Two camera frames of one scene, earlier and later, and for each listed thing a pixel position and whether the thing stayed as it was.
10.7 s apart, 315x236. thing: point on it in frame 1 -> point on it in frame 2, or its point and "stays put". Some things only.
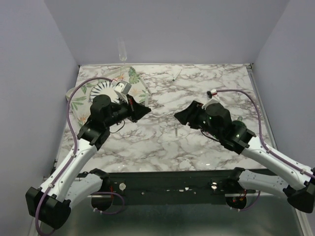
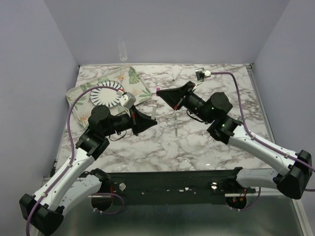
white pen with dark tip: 176,76 stays put
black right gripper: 190,113 -> 174,97
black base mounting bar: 178,188 stays put
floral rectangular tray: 80,94 stays put
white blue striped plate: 105,87 stays put
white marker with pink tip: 146,98 -> 154,112
